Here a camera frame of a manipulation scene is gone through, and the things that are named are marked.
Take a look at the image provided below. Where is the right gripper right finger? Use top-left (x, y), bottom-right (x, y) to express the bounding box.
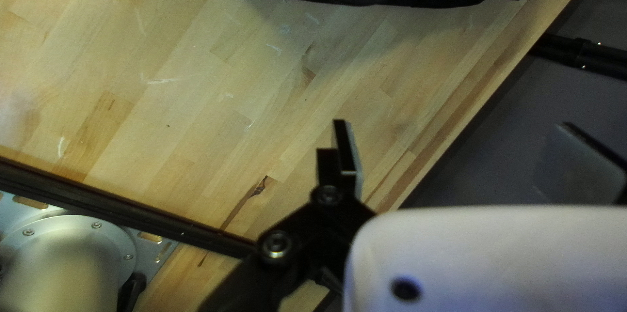
top-left (534, 122), bottom-right (627, 204)

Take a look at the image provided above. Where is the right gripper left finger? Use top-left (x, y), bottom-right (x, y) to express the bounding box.
top-left (198, 118), bottom-right (376, 312)

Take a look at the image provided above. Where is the black cable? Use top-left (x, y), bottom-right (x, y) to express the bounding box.
top-left (118, 272), bottom-right (148, 312)

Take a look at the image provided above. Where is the black frame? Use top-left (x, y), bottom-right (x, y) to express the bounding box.
top-left (0, 33), bottom-right (627, 260)

